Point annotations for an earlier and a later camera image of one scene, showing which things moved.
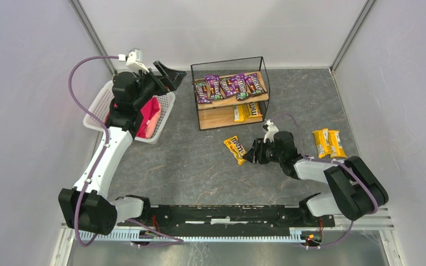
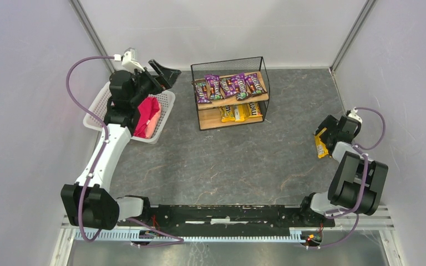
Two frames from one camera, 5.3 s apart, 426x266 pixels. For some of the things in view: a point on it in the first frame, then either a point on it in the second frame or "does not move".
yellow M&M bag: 234,144 to 227,112
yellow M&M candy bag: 241,112 does not move
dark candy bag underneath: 242,96 does not move
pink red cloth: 150,114 does not move
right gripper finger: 250,155 to 326,138
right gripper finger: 258,144 to 330,123
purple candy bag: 215,92 does not move
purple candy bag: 203,95 does not move
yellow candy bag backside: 255,110 does not move
